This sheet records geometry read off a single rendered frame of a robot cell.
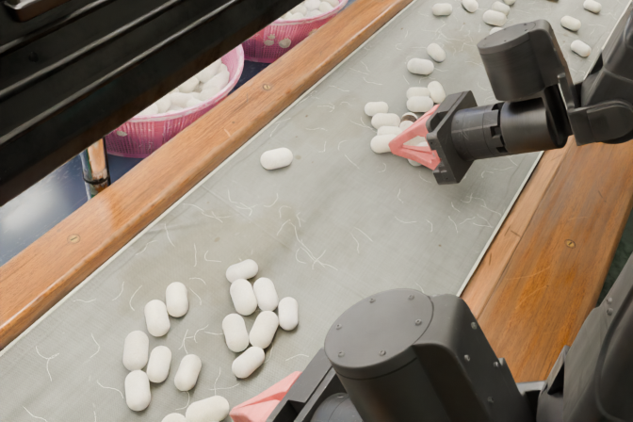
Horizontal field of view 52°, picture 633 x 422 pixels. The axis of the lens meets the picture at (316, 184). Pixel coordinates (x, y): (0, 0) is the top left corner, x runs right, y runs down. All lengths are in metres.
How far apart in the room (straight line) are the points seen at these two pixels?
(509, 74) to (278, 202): 0.27
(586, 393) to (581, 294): 0.42
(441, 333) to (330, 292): 0.35
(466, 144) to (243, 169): 0.25
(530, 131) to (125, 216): 0.41
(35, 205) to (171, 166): 0.18
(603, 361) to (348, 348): 0.11
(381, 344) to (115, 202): 0.42
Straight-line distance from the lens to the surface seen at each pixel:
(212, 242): 0.67
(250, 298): 0.60
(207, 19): 0.36
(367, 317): 0.33
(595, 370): 0.29
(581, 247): 0.75
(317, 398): 0.41
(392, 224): 0.71
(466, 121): 0.70
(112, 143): 0.83
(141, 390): 0.56
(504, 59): 0.64
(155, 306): 0.60
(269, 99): 0.80
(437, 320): 0.30
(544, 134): 0.66
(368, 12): 1.00
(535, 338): 0.65
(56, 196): 0.81
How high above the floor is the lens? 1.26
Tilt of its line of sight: 45 degrees down
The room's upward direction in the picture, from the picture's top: 11 degrees clockwise
